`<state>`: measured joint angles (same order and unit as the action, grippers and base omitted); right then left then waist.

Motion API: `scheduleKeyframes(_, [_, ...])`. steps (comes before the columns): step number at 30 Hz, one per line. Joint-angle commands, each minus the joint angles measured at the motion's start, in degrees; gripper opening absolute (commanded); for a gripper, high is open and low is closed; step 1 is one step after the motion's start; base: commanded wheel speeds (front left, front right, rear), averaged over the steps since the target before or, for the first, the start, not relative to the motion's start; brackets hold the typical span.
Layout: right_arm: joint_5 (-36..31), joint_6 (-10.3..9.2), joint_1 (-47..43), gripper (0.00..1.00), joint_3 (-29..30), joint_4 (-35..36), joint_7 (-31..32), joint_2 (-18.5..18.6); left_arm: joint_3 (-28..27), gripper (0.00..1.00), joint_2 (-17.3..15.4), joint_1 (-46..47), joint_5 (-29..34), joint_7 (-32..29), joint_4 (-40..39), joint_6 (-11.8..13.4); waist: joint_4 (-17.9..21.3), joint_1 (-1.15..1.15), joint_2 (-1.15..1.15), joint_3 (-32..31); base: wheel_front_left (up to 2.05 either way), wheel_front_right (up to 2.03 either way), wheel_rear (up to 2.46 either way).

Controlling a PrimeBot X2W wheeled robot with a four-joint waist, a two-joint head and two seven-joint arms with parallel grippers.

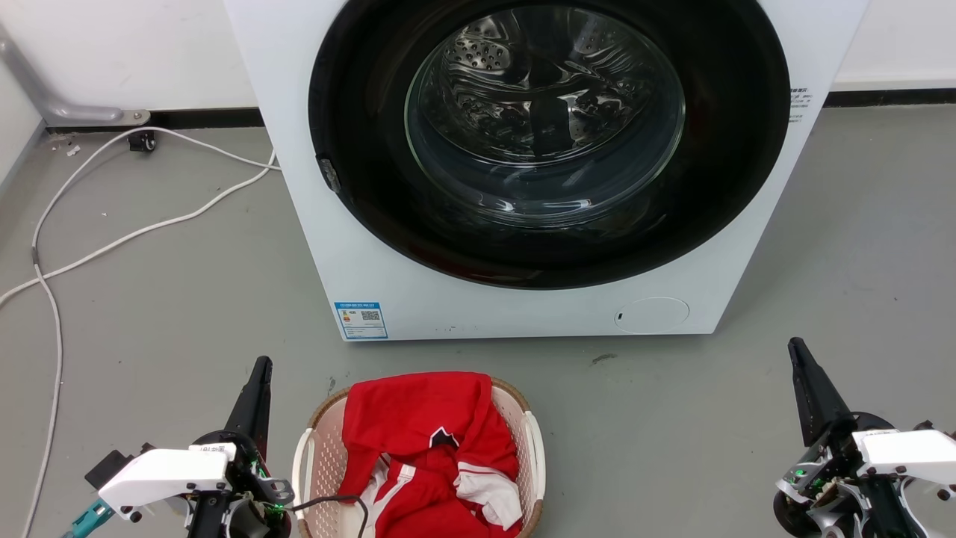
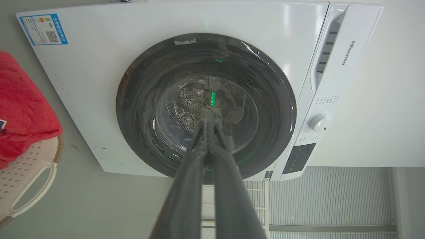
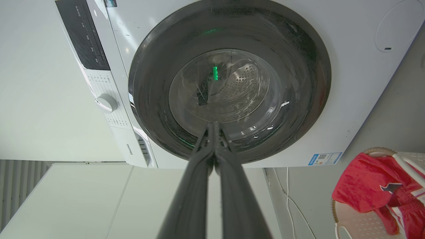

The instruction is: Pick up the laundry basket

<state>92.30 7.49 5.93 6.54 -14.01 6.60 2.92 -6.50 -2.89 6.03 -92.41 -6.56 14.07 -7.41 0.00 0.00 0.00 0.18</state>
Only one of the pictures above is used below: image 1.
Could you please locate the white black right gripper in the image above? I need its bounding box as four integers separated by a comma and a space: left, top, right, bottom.
777, 337, 956, 500

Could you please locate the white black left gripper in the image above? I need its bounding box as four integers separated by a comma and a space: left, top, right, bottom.
98, 356, 294, 522

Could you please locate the white plastic laundry basket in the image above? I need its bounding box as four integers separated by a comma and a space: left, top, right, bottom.
291, 376, 547, 538

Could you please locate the blue energy label sticker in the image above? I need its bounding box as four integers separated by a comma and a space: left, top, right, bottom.
334, 301, 389, 341

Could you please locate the red and white jersey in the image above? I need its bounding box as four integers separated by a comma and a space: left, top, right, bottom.
336, 371, 524, 538

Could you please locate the round white filter cover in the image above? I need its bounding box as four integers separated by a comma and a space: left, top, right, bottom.
614, 297, 691, 335

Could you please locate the teal connector piece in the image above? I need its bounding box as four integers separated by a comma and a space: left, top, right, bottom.
62, 499, 115, 538

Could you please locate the white front-load washing machine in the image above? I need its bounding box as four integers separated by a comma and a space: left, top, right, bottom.
224, 0, 872, 342

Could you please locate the small printed text label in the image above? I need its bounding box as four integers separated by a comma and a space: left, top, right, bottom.
788, 85, 816, 125

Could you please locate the black round washer door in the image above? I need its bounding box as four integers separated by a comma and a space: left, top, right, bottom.
308, 0, 791, 291

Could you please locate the steel washer drum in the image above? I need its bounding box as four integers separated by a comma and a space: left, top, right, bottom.
415, 6, 677, 161

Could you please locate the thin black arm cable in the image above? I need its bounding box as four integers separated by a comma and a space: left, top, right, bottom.
288, 494, 371, 538

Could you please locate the white hose cable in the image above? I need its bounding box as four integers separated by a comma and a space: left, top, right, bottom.
0, 149, 277, 307

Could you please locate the long white power cable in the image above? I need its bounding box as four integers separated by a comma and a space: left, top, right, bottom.
21, 126, 282, 538

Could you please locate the grey wall pipe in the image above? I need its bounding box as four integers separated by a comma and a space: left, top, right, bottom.
0, 26, 151, 128

